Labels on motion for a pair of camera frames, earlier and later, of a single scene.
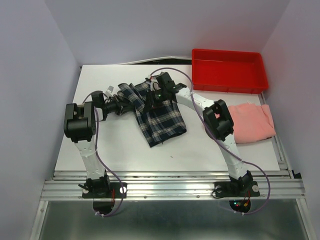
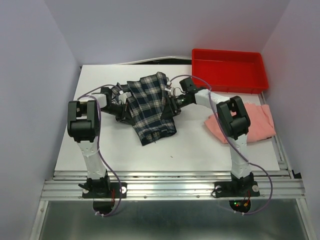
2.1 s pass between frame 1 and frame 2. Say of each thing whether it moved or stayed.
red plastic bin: stayed
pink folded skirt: stayed
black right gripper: moved
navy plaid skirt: moved
